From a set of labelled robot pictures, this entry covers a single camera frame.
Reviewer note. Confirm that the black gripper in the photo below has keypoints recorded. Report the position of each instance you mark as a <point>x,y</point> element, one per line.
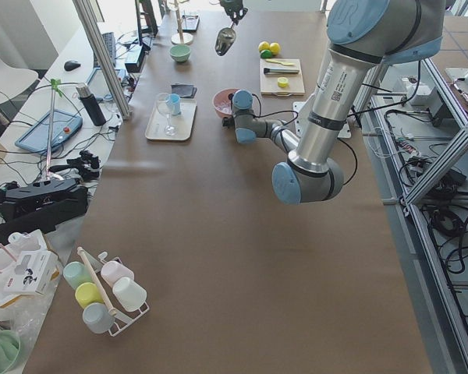
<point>232,5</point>
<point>228,122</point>

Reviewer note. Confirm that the pink bowl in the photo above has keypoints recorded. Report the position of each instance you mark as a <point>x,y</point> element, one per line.
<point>224,93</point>

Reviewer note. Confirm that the metal ice scoop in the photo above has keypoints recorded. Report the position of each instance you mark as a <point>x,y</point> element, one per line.
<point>225,39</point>

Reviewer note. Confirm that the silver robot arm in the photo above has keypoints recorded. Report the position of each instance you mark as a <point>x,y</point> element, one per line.
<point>361,35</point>

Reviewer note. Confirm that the clear plastic ice cubes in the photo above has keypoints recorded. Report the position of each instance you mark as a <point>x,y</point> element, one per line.
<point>223,106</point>

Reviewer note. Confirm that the light blue cup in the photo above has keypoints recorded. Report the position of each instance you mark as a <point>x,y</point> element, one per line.
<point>175,102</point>

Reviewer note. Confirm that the pink cup in rack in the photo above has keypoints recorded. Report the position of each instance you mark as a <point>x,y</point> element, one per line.
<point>113,270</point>

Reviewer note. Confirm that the white cup in rack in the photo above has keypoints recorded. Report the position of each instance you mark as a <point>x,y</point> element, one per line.
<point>129,293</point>

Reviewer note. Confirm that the green cup in rack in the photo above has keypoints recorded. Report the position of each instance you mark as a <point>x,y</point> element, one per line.
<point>75,273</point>

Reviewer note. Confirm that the yellow cup in rack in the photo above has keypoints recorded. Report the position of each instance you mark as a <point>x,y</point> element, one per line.
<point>87,293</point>

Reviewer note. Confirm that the white cup rack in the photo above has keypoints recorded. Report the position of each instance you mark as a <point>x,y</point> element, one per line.
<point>123,319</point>

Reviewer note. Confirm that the grey-blue cup in rack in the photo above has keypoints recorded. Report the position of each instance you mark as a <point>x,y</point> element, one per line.
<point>97,318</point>

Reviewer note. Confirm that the yellow lemon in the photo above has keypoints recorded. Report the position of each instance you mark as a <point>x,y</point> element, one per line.
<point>263,46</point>

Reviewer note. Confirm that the beige plastic tray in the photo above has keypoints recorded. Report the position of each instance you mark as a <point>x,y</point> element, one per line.
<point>183,123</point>

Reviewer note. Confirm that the dark grey folded cloth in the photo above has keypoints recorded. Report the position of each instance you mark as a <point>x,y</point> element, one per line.
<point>184,90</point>

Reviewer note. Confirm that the mint green bowl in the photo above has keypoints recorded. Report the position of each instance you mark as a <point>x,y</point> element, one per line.
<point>180,52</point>

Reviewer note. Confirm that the clear wine glass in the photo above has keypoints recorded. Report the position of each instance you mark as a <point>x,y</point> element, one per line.
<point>164,106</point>

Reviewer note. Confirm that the yellow plastic knife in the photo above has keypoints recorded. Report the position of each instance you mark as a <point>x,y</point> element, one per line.
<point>279,62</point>

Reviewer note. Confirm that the yellow citrus squeezer cap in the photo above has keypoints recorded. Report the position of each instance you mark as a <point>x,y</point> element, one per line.
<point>283,82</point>

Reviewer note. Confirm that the wooden cutting board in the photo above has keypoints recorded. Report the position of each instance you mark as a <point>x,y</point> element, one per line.
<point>269,84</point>

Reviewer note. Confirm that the black keyboard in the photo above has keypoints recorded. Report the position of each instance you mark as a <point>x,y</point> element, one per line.
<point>110,46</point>

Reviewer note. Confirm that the black thermos bottle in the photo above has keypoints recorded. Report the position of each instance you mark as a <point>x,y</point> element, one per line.
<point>91,104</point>

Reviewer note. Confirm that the black computer mouse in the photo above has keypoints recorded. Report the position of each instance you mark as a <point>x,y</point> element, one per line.
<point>71,65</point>

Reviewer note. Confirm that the blue teach pendant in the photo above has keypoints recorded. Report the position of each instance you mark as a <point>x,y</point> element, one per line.
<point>65,126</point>

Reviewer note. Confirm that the black bag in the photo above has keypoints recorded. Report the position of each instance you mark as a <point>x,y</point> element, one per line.
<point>40,205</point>

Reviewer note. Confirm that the white cardboard box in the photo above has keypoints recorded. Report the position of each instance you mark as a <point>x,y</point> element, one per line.
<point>32,272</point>

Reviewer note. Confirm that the aluminium frame post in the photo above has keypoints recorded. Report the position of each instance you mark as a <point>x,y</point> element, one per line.
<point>88,20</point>

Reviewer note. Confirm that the wooden rack handle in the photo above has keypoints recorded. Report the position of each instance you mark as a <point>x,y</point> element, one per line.
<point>83,255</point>

